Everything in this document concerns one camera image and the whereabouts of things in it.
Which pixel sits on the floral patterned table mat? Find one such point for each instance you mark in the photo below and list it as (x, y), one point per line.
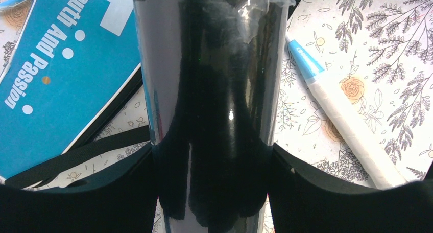
(378, 52)

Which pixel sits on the blue racket cover bag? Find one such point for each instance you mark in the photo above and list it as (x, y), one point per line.
(72, 60)

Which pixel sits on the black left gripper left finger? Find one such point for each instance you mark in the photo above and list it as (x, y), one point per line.
(119, 198)

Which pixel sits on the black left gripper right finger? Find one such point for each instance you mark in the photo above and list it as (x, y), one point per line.
(304, 198)

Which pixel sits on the black shuttlecock tube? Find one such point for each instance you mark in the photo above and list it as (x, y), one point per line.
(206, 206)

